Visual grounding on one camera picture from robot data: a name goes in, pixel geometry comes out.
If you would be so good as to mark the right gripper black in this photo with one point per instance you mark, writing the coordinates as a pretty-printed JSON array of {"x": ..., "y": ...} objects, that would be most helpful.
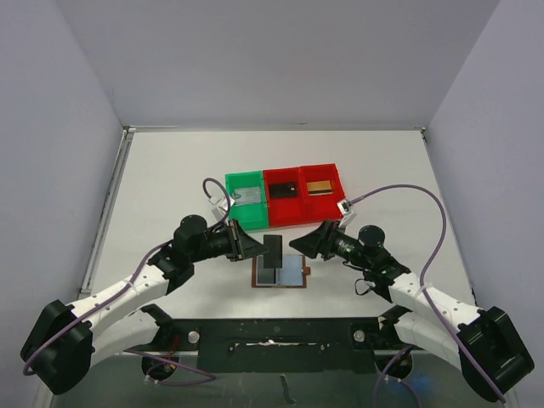
[{"x": 328, "y": 240}]

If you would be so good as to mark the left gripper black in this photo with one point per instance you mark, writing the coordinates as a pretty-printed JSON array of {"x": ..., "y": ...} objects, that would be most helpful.
[{"x": 234, "y": 241}]

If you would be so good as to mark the brown leather card holder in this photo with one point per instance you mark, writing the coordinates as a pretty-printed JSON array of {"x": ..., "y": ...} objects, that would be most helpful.
[{"x": 292, "y": 275}]

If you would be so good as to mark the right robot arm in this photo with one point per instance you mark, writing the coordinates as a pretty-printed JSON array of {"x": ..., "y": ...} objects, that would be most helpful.
[{"x": 419, "y": 309}]

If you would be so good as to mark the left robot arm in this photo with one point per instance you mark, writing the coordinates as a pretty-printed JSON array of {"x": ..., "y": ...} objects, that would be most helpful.
[{"x": 63, "y": 343}]

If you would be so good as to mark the silver card in bin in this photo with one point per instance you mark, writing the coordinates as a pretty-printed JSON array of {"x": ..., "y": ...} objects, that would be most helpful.
[{"x": 247, "y": 195}]

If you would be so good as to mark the gold card in bin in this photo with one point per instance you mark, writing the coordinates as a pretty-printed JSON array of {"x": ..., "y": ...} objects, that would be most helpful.
[{"x": 319, "y": 188}]

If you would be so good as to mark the black card in bin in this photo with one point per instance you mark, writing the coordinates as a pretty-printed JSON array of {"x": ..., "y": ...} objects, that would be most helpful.
[{"x": 283, "y": 190}]

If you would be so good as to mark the green plastic bin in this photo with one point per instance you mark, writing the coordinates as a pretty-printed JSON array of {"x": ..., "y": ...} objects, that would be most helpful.
[{"x": 250, "y": 217}]

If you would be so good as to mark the red right bin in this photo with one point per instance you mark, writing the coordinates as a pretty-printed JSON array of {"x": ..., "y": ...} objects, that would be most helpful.
[{"x": 321, "y": 207}]

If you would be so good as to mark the red bin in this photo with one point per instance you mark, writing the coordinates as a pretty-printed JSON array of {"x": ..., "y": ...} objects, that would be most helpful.
[
  {"x": 321, "y": 207},
  {"x": 289, "y": 211}
]

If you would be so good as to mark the red middle bin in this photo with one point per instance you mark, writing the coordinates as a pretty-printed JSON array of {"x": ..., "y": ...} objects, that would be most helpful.
[{"x": 289, "y": 211}]

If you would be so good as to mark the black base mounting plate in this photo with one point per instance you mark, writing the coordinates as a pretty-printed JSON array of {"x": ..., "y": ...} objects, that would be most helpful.
[{"x": 182, "y": 339}]

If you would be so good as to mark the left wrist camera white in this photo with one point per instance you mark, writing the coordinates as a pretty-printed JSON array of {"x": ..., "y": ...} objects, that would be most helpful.
[{"x": 220, "y": 205}]

